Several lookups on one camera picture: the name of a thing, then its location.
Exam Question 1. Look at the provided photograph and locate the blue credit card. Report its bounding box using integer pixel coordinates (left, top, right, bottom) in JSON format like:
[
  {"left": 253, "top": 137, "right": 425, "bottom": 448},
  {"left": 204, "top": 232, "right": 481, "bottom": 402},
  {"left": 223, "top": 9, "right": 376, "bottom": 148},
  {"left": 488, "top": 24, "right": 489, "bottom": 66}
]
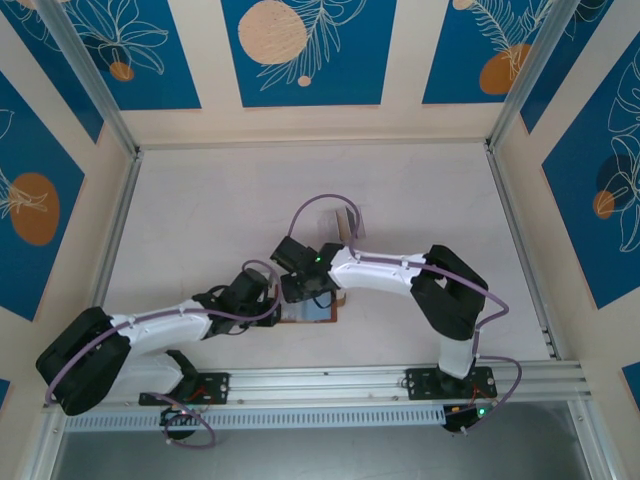
[{"left": 280, "top": 292, "right": 334, "bottom": 321}]

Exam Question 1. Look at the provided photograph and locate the brown leather card holder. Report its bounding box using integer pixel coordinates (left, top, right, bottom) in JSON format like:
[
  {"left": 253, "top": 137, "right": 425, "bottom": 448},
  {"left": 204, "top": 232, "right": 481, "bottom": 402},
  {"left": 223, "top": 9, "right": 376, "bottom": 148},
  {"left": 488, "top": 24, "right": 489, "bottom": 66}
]
[{"left": 273, "top": 288, "right": 350, "bottom": 326}]

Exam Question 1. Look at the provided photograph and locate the clear acrylic card stand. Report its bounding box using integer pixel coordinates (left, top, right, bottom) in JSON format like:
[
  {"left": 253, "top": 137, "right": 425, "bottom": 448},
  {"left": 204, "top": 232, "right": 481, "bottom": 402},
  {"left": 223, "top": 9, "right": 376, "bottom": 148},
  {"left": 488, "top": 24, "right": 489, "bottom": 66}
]
[{"left": 318, "top": 203, "right": 370, "bottom": 242}]

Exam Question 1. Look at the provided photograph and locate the dark grey credit card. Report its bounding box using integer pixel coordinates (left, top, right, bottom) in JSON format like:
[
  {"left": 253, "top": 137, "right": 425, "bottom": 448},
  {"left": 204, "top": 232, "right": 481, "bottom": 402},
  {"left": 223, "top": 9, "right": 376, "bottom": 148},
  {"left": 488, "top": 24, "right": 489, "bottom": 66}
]
[{"left": 346, "top": 204, "right": 368, "bottom": 236}]

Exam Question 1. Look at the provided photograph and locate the black left controller box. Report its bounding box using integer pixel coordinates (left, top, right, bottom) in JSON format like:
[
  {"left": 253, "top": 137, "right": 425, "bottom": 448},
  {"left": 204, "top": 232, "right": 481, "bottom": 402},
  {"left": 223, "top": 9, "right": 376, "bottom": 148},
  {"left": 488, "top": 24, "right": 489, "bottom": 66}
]
[{"left": 159, "top": 405, "right": 200, "bottom": 442}]

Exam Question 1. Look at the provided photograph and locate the black controller box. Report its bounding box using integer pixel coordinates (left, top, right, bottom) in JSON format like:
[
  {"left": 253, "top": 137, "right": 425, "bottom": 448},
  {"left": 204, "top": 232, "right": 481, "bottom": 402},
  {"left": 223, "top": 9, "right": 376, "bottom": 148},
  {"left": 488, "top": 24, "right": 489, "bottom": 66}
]
[
  {"left": 159, "top": 405, "right": 200, "bottom": 442},
  {"left": 442, "top": 403, "right": 497, "bottom": 437}
]

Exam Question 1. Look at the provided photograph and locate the grey sheet metal panel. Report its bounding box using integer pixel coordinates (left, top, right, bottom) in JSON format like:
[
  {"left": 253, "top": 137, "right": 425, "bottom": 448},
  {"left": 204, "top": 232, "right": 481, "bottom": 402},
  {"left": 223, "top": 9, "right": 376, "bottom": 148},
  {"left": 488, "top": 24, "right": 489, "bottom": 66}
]
[{"left": 49, "top": 428, "right": 601, "bottom": 480}]

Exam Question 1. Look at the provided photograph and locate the black right controller box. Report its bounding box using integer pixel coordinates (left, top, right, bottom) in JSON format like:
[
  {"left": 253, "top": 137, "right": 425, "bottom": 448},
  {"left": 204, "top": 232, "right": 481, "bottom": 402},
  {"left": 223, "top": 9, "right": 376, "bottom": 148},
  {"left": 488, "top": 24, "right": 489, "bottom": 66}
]
[{"left": 442, "top": 403, "right": 497, "bottom": 437}]

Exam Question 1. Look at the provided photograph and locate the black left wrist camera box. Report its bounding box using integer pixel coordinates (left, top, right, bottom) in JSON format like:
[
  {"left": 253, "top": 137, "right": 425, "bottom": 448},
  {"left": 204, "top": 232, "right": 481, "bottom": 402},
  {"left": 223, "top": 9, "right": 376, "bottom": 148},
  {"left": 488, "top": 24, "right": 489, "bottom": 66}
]
[{"left": 229, "top": 268, "right": 274, "bottom": 307}]

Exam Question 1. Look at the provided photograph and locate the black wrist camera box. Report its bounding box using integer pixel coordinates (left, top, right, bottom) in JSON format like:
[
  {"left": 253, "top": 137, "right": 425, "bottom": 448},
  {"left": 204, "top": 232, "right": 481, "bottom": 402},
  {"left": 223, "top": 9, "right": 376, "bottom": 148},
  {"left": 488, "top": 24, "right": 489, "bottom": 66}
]
[
  {"left": 229, "top": 268, "right": 274, "bottom": 307},
  {"left": 269, "top": 234, "right": 317, "bottom": 274}
]

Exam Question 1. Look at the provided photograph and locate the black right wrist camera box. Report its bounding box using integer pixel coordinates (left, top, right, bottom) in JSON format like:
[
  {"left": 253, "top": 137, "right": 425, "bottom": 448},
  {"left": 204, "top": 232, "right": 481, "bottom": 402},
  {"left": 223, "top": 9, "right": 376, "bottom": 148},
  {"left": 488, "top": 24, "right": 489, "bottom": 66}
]
[{"left": 269, "top": 234, "right": 317, "bottom": 274}]

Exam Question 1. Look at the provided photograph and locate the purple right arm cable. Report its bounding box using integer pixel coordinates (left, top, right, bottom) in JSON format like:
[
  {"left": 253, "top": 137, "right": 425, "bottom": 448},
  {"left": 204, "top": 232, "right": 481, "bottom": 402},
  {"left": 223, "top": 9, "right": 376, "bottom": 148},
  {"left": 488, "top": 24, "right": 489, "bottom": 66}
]
[{"left": 288, "top": 193, "right": 524, "bottom": 434}]

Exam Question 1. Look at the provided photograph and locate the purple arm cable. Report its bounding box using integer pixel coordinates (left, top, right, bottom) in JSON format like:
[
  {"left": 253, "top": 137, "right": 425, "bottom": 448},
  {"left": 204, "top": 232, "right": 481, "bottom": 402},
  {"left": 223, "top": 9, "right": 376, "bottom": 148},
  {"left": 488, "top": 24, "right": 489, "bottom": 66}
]
[
  {"left": 288, "top": 193, "right": 524, "bottom": 434},
  {"left": 44, "top": 258, "right": 282, "bottom": 449}
]

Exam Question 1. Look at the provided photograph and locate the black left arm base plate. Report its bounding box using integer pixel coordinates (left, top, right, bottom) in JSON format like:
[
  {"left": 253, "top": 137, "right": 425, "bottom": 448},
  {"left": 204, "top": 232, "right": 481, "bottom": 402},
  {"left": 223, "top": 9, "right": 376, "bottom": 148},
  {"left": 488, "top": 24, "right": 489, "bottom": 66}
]
[{"left": 138, "top": 372, "right": 231, "bottom": 406}]

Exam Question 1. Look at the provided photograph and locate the wide aluminium base rail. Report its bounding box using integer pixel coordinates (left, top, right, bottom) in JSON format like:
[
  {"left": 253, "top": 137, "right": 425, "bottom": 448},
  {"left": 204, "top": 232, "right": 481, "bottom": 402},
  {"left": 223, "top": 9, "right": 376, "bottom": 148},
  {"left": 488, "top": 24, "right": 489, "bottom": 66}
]
[{"left": 42, "top": 360, "right": 595, "bottom": 412}]

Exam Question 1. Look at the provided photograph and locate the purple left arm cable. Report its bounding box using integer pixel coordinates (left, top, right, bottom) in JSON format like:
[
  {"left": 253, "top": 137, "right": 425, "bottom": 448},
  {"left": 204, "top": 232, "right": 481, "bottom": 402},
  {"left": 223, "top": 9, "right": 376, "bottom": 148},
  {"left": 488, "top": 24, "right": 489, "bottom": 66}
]
[{"left": 44, "top": 258, "right": 282, "bottom": 449}]

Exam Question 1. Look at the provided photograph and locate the grey slotted cable duct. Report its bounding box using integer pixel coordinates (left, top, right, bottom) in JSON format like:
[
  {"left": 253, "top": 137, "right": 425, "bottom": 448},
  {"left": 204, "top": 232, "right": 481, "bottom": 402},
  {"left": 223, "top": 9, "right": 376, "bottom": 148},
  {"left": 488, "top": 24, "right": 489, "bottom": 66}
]
[{"left": 63, "top": 404, "right": 447, "bottom": 432}]

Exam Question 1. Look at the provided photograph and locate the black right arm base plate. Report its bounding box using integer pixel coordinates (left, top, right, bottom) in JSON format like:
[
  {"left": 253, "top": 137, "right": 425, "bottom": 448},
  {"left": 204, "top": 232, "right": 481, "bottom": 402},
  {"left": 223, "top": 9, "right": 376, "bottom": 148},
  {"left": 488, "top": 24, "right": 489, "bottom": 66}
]
[{"left": 405, "top": 366, "right": 499, "bottom": 401}]

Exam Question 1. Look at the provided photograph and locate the aluminium table side rail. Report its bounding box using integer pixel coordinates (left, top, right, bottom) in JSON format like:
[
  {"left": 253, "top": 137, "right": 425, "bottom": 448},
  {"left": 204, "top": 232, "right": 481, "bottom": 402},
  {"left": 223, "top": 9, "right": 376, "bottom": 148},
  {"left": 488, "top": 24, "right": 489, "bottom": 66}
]
[
  {"left": 484, "top": 142, "right": 561, "bottom": 361},
  {"left": 92, "top": 149, "right": 146, "bottom": 321}
]

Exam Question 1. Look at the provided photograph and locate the aluminium frame leg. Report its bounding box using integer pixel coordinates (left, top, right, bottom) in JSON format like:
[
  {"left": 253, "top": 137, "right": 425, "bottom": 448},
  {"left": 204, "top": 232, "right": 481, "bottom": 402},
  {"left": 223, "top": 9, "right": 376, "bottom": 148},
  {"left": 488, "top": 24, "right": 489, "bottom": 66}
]
[
  {"left": 567, "top": 399, "right": 614, "bottom": 480},
  {"left": 19, "top": 407, "right": 66, "bottom": 480}
]

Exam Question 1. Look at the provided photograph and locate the aluminium frame post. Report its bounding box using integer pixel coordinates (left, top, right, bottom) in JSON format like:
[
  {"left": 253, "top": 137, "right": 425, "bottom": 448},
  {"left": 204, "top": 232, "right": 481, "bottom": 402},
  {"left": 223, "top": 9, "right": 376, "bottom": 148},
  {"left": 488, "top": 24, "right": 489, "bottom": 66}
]
[
  {"left": 485, "top": 0, "right": 615, "bottom": 154},
  {"left": 35, "top": 0, "right": 145, "bottom": 160}
]

